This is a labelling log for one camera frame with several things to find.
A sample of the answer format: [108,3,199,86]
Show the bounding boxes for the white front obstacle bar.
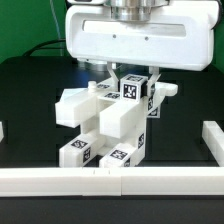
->
[0,167,224,197]

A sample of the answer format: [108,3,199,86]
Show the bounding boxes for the white base tag plate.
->
[61,88,83,100]

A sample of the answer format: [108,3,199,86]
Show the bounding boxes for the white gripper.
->
[65,0,222,97]

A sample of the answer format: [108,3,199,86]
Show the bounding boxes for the black cable with connector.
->
[22,38,68,58]

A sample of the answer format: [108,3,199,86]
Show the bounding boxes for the white right obstacle bar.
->
[202,121,224,167]

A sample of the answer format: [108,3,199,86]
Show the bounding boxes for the white tagged cube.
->
[120,74,148,102]
[148,107,160,118]

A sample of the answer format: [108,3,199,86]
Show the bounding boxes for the white chair seat part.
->
[79,93,158,161]

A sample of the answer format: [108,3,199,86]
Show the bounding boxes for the white chair back frame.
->
[55,74,178,139]

